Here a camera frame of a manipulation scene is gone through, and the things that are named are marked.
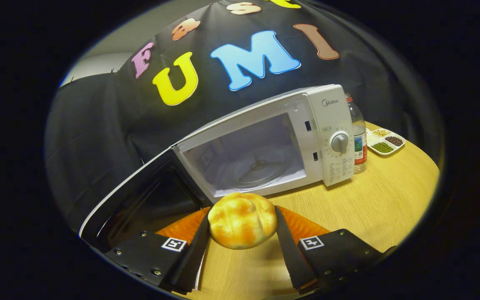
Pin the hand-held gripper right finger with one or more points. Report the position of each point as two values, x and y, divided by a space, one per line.
292 254

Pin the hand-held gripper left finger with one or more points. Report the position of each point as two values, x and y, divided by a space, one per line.
192 258

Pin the golden bread bun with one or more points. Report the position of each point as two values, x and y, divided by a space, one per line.
242 221

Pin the white microwave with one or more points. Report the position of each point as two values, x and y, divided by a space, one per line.
331 125

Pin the glass turntable plate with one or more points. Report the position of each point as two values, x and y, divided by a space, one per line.
261 171

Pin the clear plastic bottle red label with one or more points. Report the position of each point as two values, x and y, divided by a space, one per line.
358 141

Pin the white divided dish of beans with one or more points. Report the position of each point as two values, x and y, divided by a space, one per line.
386 141

